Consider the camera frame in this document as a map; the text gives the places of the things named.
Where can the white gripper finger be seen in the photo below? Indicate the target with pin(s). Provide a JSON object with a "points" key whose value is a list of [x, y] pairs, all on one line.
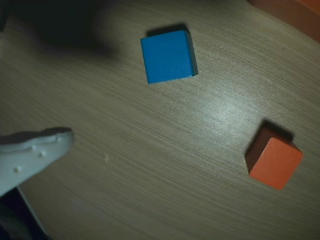
{"points": [[32, 157]]}

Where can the blue cube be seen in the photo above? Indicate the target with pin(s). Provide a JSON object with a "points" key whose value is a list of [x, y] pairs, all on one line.
{"points": [[167, 57]]}

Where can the orange cube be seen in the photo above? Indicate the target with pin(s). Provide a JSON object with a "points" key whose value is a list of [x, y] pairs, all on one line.
{"points": [[275, 165]]}

